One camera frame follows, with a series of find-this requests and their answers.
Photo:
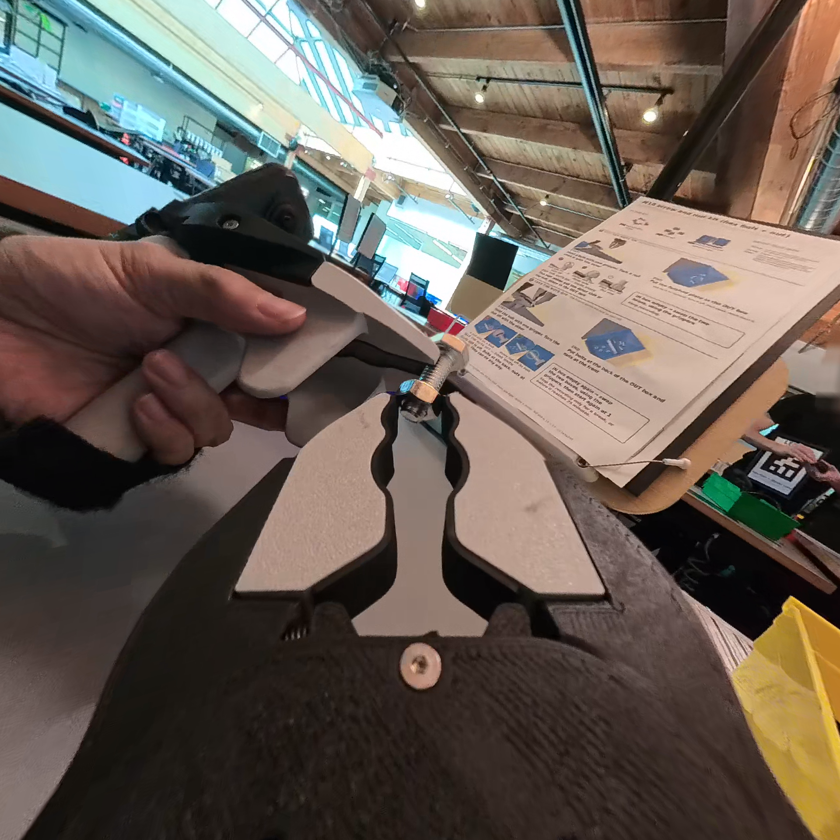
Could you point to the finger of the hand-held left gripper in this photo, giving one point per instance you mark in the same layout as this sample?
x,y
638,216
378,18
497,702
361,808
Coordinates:
x,y
374,315
321,410

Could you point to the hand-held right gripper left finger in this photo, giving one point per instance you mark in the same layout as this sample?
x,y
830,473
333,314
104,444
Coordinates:
x,y
315,518

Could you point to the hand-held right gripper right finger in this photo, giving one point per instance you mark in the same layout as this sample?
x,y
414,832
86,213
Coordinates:
x,y
525,525

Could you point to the silver hex bolt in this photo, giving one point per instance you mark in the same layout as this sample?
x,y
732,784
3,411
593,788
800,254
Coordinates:
x,y
436,374

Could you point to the yellow plastic bin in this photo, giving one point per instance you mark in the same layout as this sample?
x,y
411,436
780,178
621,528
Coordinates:
x,y
800,722

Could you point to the grey desk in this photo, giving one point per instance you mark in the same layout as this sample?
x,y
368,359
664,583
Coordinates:
x,y
98,590

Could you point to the person's left hand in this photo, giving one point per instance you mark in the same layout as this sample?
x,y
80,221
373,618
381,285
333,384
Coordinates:
x,y
98,308

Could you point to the black square panel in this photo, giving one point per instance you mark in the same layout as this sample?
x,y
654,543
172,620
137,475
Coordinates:
x,y
495,259

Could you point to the white ceiling projector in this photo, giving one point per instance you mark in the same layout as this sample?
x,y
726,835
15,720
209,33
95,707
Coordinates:
x,y
377,98

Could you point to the printed instruction sheet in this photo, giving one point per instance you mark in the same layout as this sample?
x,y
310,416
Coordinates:
x,y
656,328

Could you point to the black and white marker tag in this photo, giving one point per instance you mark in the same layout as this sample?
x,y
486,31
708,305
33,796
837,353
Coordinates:
x,y
784,472

